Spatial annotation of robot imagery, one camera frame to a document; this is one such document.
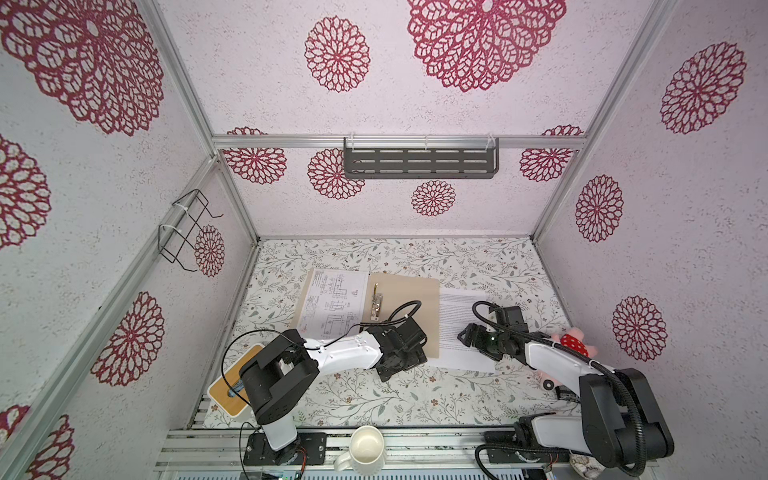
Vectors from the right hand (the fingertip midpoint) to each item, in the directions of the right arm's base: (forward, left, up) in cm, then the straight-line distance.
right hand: (469, 337), depth 91 cm
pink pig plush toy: (-1, -30, +2) cm, 30 cm away
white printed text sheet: (+11, +3, -2) cm, 11 cm away
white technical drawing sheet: (+13, +43, -2) cm, 45 cm away
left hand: (-9, +18, -1) cm, 20 cm away
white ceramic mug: (-31, +29, -4) cm, 43 cm away
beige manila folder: (+18, +24, -6) cm, 31 cm away
